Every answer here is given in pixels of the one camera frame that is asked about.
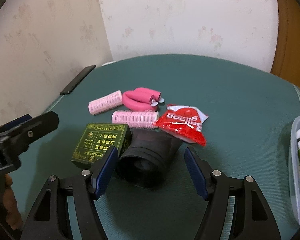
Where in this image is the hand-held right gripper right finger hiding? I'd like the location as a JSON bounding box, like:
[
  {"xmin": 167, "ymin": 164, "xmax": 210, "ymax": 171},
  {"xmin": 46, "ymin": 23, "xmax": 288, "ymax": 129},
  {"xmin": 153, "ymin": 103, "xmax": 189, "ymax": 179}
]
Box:
[{"xmin": 184, "ymin": 147, "xmax": 282, "ymax": 240}]

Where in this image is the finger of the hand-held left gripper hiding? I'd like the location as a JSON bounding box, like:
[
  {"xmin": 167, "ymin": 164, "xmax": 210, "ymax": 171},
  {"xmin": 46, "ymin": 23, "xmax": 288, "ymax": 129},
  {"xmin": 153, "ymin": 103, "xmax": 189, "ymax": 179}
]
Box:
[
  {"xmin": 5, "ymin": 111, "xmax": 60, "ymax": 155},
  {"xmin": 0, "ymin": 114, "xmax": 32, "ymax": 137}
]

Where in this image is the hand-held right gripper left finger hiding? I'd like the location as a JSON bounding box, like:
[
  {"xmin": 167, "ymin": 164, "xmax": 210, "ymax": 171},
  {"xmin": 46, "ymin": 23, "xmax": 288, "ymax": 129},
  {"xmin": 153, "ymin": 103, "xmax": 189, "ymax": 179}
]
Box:
[{"xmin": 20, "ymin": 146, "xmax": 119, "ymax": 240}]

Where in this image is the green cardboard box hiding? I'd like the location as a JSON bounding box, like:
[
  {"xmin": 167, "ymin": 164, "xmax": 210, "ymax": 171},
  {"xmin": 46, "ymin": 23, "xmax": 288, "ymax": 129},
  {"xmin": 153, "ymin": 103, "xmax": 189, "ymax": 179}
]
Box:
[{"xmin": 70, "ymin": 123, "xmax": 133, "ymax": 170}]

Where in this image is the black fabric tube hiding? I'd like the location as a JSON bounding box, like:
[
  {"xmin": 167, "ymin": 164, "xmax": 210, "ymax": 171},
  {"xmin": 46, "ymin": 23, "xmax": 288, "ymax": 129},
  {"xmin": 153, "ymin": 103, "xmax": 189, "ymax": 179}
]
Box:
[{"xmin": 115, "ymin": 127, "xmax": 183, "ymax": 189}]

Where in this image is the red snack packet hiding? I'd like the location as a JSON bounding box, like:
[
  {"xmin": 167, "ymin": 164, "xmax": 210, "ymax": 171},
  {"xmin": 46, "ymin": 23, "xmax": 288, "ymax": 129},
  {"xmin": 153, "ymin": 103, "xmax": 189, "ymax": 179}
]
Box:
[{"xmin": 154, "ymin": 104, "xmax": 210, "ymax": 147}]

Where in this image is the pink hair roller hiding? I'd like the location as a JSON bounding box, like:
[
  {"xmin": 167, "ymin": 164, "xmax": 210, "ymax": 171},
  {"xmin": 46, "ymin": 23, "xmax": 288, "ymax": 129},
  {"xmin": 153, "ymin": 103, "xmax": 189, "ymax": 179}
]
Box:
[
  {"xmin": 88, "ymin": 90, "xmax": 122, "ymax": 116},
  {"xmin": 112, "ymin": 110, "xmax": 159, "ymax": 130}
]

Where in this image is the pink foam hair curler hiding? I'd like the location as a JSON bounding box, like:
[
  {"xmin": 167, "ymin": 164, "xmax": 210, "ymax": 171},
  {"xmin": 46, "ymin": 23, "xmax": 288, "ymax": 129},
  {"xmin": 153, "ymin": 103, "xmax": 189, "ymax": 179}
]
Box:
[{"xmin": 122, "ymin": 87, "xmax": 165, "ymax": 112}]

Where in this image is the clear plastic bowl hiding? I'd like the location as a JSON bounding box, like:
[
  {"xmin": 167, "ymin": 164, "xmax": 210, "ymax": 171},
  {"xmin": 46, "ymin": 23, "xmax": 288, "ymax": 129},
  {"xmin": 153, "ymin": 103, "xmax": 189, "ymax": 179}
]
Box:
[{"xmin": 289, "ymin": 116, "xmax": 300, "ymax": 227}]

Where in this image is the person's left hand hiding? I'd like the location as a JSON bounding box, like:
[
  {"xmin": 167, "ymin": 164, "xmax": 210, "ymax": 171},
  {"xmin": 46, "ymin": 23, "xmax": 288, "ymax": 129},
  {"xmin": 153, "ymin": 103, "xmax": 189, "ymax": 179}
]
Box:
[{"xmin": 4, "ymin": 174, "xmax": 23, "ymax": 230}]

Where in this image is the black smartphone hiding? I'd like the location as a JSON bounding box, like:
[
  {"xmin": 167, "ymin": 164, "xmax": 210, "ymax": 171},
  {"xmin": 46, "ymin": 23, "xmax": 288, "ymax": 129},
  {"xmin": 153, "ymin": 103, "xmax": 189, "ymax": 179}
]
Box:
[{"xmin": 60, "ymin": 65, "xmax": 97, "ymax": 95}]

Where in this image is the green table mat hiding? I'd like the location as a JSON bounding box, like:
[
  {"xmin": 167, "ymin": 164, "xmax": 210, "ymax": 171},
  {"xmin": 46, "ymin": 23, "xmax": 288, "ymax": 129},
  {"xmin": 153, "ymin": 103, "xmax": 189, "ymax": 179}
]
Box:
[{"xmin": 20, "ymin": 54, "xmax": 300, "ymax": 240}]

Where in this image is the wooden door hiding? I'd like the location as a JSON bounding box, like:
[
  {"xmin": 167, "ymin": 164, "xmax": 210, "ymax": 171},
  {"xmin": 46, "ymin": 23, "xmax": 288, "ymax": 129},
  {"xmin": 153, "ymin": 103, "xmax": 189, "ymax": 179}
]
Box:
[{"xmin": 270, "ymin": 0, "xmax": 300, "ymax": 90}]

